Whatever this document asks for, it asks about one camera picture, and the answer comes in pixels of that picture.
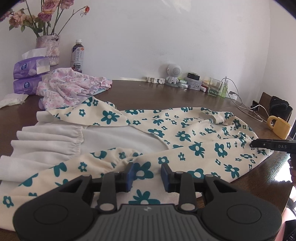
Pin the white power adapter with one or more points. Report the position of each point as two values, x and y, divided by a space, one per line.
232 95

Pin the crumpled white tissue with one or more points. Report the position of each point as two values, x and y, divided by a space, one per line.
13 99

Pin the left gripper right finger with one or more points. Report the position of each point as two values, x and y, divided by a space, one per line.
182 183

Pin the clear glass cup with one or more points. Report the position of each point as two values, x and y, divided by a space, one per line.
214 87

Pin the lower purple tissue pack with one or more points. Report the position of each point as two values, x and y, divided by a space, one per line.
27 85

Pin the yellow mug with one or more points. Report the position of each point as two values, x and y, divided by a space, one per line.
279 126

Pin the grey printed tin box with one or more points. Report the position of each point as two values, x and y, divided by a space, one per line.
193 84

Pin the black small device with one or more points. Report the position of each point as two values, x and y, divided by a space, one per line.
193 76

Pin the pink floral garment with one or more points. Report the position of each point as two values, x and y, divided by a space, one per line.
64 87

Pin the white red small tube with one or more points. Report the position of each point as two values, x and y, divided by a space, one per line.
205 85

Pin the dark tea bottle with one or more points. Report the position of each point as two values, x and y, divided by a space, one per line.
77 56

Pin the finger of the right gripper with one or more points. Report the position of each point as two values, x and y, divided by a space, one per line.
288 146

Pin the green white wipe packs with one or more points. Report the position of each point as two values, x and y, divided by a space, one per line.
182 83

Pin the white letter ornament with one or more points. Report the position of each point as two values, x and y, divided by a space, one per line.
155 80

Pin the upper purple tissue pack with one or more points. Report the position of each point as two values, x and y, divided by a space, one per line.
34 63

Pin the green spray bottle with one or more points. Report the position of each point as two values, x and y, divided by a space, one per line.
224 89

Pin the black bag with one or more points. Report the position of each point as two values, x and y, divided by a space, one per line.
280 108

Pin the lilac textured vase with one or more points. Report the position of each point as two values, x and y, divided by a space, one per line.
52 43

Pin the white robot figurine speaker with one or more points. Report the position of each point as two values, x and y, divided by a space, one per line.
173 71

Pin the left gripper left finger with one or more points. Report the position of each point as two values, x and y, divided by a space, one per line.
111 184

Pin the purple tissue pack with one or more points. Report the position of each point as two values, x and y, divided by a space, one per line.
27 85
34 63

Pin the cream teal flower garment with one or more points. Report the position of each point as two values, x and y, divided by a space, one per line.
95 138

